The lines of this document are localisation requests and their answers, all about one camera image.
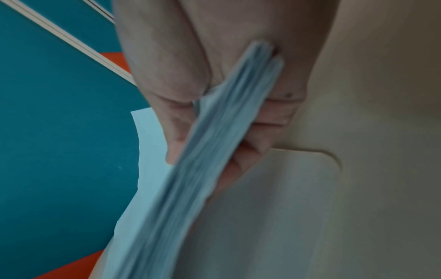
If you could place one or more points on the person's right hand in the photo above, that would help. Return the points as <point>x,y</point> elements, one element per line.
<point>179,54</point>

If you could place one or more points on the stack of white paper sheets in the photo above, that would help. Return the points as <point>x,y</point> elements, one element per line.
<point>206,141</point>

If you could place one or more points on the white edge strip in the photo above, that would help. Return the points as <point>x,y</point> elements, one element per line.
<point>69,38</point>

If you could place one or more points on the beige manila folder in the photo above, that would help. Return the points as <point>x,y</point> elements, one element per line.
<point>379,136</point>

